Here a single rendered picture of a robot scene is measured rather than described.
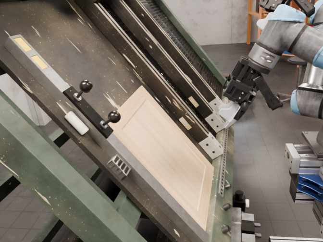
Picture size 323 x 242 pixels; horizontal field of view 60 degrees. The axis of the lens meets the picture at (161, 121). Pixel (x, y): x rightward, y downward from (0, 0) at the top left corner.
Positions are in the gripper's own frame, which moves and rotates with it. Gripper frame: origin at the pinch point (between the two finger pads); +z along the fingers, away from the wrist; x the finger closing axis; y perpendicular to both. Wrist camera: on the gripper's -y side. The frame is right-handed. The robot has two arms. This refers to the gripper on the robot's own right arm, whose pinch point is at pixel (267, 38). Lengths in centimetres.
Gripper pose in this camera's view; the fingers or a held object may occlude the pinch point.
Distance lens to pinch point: 106.0
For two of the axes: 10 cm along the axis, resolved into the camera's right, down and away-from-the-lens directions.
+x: -4.9, 0.9, -8.7
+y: -7.9, -4.7, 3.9
